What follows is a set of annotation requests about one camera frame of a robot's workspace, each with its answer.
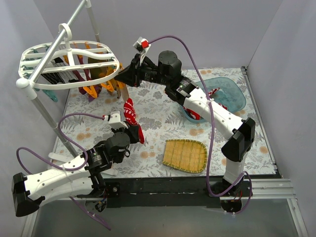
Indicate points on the white round clip hanger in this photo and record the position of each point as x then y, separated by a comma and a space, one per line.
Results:
78, 55

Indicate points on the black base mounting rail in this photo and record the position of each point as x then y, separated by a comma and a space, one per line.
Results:
156, 192

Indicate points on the mustard yellow sock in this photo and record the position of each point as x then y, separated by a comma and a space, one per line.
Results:
112, 85

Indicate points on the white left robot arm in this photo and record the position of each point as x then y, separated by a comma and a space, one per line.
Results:
79, 177

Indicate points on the floral patterned table mat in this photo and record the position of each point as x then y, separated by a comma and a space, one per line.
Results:
162, 119

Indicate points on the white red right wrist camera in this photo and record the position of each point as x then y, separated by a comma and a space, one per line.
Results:
142, 46

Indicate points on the red white patterned sock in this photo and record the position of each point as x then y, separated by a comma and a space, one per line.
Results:
130, 116

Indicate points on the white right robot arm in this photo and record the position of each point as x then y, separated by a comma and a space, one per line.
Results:
238, 132

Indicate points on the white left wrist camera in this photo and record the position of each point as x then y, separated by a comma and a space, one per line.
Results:
115, 120

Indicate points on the blue transparent plastic basin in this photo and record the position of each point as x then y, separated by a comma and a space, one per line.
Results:
231, 95

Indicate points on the white drying rack stand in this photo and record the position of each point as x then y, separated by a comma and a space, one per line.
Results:
32, 93

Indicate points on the black white striped sock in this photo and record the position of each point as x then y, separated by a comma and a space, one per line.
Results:
59, 77

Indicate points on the brown olive sock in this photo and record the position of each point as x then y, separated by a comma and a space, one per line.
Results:
124, 93

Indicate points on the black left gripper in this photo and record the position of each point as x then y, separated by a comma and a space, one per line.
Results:
133, 131

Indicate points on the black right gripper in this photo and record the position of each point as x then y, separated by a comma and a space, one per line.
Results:
135, 71

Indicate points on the woven bamboo tray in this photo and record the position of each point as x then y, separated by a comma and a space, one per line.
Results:
186, 155

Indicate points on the red white striped sock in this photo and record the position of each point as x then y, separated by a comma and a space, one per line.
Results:
213, 94

